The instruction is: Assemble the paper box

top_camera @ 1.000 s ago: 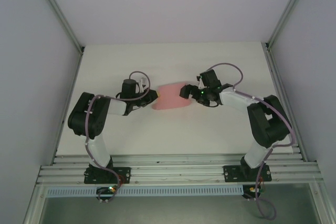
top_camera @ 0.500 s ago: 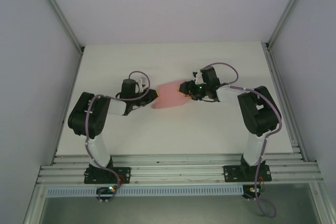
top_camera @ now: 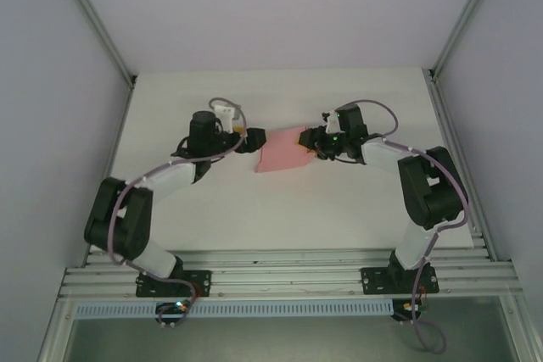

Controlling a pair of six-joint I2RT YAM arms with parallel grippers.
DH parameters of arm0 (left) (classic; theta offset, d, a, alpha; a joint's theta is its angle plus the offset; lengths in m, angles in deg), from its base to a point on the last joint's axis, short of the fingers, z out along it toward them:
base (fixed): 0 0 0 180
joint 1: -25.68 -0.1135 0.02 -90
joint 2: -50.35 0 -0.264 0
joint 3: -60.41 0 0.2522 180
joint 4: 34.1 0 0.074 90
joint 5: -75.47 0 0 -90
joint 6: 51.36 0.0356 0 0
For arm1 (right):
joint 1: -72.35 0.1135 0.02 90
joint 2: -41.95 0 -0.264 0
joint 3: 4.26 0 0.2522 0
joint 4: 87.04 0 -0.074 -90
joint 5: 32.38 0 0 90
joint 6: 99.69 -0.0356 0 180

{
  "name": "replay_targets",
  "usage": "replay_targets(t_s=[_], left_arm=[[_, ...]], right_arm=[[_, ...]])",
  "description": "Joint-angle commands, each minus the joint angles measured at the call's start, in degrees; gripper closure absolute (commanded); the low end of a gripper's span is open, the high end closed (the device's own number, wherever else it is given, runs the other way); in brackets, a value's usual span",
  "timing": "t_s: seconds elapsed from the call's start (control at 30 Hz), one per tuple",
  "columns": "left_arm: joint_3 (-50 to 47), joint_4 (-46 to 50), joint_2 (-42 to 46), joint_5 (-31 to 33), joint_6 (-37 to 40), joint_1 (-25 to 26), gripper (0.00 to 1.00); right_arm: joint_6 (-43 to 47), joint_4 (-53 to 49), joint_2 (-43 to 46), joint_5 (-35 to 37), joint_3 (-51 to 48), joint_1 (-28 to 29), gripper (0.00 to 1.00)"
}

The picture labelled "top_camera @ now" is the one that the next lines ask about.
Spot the pink paper box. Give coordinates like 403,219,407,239
254,125,317,175

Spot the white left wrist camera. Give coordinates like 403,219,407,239
213,103,237,133

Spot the grey metal panel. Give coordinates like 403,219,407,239
36,296,540,362

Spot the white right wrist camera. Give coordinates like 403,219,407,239
322,112,341,133

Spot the aluminium corner post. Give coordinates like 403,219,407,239
53,0,137,88
427,0,506,82

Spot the aluminium table side rail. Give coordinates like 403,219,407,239
87,81,137,255
423,68,500,261

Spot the light blue slotted cable duct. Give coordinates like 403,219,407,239
74,298,394,320

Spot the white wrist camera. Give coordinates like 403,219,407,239
322,112,341,133
213,103,237,133

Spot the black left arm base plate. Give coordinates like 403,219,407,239
135,269,212,298

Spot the aluminium mounting rail frame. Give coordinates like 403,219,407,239
59,247,521,300

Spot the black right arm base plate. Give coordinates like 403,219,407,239
360,266,439,295

